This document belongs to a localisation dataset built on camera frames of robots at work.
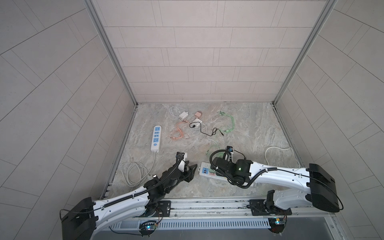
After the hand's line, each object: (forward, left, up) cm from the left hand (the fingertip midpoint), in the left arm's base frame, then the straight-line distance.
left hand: (197, 164), depth 78 cm
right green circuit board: (-25, -38, -9) cm, 46 cm away
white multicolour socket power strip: (-1, -4, -5) cm, 6 cm away
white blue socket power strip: (+18, +27, -5) cm, 33 cm away
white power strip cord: (+12, -52, -6) cm, 54 cm away
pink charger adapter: (+40, 0, -7) cm, 41 cm away
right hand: (-3, -11, -4) cm, 12 cm away
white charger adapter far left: (+39, +11, -7) cm, 41 cm away
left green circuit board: (-27, +22, -4) cm, 35 cm away
